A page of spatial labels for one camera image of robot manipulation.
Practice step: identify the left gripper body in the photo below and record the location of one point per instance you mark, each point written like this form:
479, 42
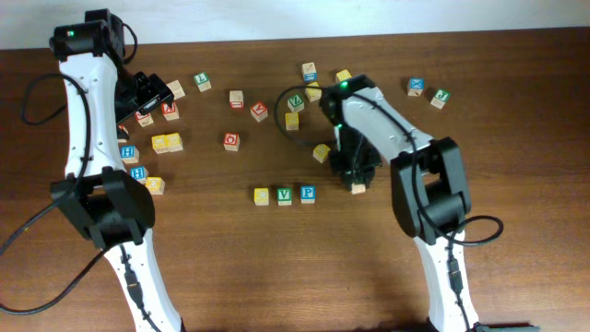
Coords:
150, 92

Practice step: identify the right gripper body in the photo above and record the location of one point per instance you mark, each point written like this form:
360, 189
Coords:
356, 171

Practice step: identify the green R block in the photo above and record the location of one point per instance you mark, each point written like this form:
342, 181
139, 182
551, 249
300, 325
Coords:
356, 189

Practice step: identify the blue P block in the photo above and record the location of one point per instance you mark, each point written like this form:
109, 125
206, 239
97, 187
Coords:
308, 194

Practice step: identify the green V block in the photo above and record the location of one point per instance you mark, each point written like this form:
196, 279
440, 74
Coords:
284, 196

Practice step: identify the yellow C block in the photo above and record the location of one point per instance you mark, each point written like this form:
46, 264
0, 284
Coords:
261, 196

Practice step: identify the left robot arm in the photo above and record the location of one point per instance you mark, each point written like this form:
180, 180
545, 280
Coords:
104, 203

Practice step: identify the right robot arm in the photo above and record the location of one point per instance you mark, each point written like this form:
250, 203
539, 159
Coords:
430, 196

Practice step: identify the red 6 block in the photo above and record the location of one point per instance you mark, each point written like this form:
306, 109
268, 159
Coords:
144, 119

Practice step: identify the yellow block with umbrella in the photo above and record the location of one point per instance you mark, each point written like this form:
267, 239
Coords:
321, 152

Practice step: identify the red A block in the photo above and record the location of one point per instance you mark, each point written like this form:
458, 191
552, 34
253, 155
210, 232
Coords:
170, 112

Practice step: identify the plain wooden block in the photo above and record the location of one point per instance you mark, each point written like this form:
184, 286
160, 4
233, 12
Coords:
176, 89

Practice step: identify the red M block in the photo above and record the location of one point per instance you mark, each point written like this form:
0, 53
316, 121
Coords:
122, 134

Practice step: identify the yellow block left pair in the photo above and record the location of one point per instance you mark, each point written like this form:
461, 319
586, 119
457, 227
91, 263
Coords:
159, 144

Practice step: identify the yellow block pair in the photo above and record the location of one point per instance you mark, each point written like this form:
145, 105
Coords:
159, 144
174, 142

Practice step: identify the yellow block right pair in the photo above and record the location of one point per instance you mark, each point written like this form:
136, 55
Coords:
174, 142

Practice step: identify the blue H block upper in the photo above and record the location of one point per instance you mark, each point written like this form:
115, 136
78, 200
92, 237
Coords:
129, 154

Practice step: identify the blue h block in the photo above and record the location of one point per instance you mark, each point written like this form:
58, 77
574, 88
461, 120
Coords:
139, 173
129, 154

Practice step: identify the green L block far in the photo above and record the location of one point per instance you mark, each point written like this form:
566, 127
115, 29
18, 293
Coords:
202, 81

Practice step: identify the yellow block with bug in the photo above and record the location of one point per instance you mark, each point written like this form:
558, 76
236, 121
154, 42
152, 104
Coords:
292, 121

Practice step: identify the yellow block behind P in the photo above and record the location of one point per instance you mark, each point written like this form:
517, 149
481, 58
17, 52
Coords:
313, 92

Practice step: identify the blue H block lower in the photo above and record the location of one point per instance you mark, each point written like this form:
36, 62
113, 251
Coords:
139, 173

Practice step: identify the green Z block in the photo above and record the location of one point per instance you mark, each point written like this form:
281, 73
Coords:
295, 103

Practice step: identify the yellow top block far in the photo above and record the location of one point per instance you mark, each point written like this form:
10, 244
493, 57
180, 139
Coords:
343, 75

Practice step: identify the yellow block lower left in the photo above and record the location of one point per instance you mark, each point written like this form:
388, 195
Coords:
155, 185

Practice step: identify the blue X block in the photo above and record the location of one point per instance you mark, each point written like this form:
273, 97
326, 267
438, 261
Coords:
415, 86

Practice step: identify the red side block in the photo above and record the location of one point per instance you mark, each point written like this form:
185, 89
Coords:
236, 99

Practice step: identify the blue side block far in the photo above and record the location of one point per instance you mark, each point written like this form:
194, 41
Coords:
309, 72

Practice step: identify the red block near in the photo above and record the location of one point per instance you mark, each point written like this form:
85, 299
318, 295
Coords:
259, 111

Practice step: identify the red O block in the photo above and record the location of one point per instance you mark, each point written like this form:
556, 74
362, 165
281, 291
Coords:
231, 142

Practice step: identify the green J block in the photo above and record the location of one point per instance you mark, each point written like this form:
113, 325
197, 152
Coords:
440, 98

